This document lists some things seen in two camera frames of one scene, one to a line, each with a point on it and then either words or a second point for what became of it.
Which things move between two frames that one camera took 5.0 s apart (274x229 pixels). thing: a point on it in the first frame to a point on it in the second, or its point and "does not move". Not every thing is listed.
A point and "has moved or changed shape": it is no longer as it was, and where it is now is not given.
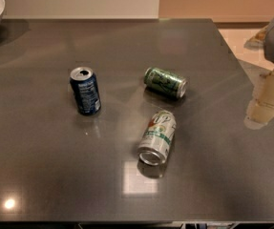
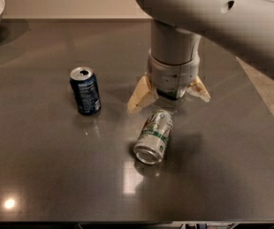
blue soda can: (86, 90) does not move
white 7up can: (156, 143) has moved or changed shape
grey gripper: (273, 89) to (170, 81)
